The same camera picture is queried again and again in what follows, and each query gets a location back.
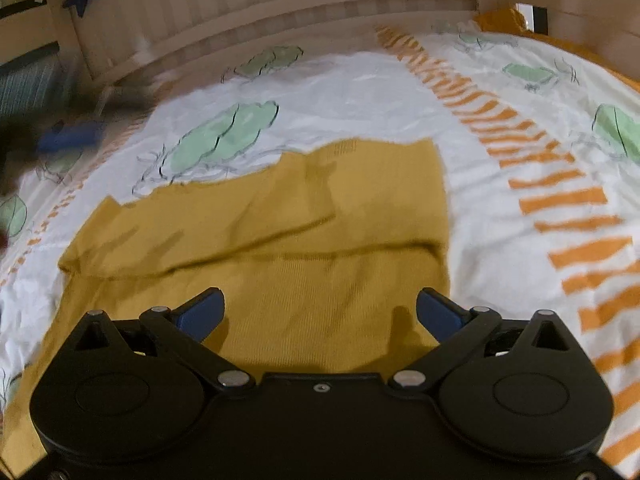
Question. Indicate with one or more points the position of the white leaf printed duvet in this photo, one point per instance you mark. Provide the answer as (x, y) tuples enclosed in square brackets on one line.
[(380, 100)]

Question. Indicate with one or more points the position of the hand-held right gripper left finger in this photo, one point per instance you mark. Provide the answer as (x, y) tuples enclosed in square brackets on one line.
[(200, 312)]

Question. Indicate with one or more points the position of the mustard yellow knit sweater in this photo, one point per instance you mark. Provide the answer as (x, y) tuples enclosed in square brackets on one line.
[(300, 220)]

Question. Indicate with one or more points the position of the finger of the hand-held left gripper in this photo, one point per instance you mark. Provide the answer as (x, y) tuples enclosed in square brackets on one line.
[(131, 97), (67, 140)]

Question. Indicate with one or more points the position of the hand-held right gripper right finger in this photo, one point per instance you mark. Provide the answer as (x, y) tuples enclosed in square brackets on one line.
[(440, 315)]

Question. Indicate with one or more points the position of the light wooden shelf unit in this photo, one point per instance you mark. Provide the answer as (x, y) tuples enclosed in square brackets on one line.
[(25, 15)]

